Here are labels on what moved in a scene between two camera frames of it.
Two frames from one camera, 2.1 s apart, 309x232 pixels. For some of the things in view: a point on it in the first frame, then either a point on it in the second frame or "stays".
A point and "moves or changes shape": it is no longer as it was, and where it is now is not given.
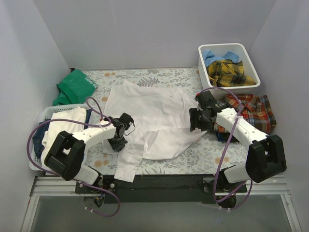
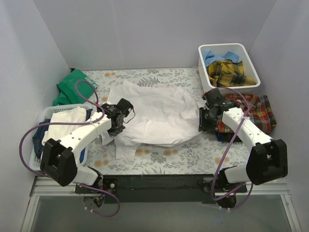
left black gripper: (117, 144) -> (118, 128)
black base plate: (164, 189) stays
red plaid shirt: (256, 109) stays
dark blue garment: (37, 138) stays
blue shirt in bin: (209, 57) stays
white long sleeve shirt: (162, 127) moves or changes shape
